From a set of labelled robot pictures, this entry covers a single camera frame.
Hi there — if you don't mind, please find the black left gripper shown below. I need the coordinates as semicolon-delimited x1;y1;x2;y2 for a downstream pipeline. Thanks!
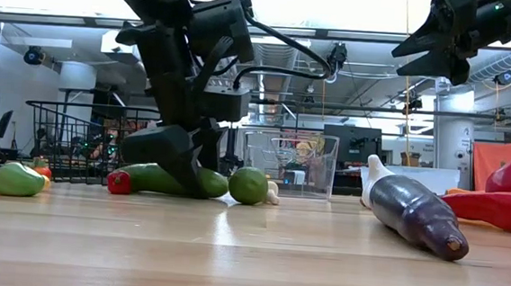
105;15;256;202

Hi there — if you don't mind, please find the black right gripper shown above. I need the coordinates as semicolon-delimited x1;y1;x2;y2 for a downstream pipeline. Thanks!
389;0;511;91

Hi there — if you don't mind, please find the green cucumber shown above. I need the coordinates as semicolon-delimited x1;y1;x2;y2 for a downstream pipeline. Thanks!
112;159;231;201

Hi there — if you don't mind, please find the green lime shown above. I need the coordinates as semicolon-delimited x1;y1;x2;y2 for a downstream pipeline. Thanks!
226;165;271;207

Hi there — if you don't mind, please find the orange carrot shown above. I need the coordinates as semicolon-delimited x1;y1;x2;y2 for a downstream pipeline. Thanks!
444;186;477;198

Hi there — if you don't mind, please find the purple eggplant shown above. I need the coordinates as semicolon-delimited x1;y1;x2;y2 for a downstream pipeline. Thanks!
358;171;475;264

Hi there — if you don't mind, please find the small green pepper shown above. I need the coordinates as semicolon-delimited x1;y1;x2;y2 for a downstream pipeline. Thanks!
0;160;49;200

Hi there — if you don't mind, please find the long red pepper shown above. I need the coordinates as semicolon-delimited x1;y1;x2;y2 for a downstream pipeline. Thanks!
438;187;511;236

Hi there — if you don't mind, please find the black equipment stand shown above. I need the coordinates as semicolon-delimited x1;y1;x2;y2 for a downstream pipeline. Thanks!
220;121;247;179

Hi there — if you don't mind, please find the white cylindrical column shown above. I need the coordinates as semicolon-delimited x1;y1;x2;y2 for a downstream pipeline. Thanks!
429;77;480;192

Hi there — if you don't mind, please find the brown cardboard box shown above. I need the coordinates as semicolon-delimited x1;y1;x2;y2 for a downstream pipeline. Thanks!
399;150;423;169

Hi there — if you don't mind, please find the orange cloth partition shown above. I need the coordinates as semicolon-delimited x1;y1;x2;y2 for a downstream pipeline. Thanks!
469;139;511;201

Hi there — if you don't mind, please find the black background monitor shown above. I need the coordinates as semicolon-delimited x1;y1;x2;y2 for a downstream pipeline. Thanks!
320;123;385;167

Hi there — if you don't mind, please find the white round pillar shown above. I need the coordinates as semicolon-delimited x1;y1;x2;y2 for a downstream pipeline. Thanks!
55;60;99;123

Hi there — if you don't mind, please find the shallow clear plastic container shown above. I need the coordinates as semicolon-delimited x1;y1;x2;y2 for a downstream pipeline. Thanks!
359;162;461;199

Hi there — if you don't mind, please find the tall clear plastic bin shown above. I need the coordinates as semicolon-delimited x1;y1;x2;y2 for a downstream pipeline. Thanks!
239;128;341;201

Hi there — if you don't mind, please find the white ceiling light bar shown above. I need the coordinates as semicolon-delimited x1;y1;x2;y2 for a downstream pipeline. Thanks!
249;34;312;49

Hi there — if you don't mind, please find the black monitor on stand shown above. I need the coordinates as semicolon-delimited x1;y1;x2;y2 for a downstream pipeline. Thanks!
0;108;15;141

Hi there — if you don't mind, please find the grey overhead crossbeam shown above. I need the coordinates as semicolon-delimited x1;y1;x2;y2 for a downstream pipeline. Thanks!
0;3;511;58

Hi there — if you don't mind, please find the silver spiral duct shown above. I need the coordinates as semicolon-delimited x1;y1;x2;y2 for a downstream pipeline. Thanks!
466;45;511;89

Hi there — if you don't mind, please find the yellow hanging rope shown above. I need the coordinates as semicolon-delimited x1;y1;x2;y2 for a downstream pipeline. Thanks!
392;0;425;167

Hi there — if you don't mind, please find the black horizontal rail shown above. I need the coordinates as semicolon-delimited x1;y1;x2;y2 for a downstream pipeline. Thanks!
248;95;511;124

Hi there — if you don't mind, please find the black overhead camera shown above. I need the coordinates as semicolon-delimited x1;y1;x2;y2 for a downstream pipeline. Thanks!
324;40;350;85

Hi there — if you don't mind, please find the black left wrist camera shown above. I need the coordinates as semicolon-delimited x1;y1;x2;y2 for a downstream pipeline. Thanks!
187;0;260;66

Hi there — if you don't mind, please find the grey ceiling duct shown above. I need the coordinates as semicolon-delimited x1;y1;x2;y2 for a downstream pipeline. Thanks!
247;42;300;125

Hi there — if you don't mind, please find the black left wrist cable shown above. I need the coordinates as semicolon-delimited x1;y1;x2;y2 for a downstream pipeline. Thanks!
231;13;337;98

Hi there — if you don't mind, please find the black wire basket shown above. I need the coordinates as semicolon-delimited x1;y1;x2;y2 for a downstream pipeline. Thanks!
21;98;165;191

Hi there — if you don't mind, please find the black aluminium table frame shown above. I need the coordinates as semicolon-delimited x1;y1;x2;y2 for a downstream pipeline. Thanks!
0;160;506;216

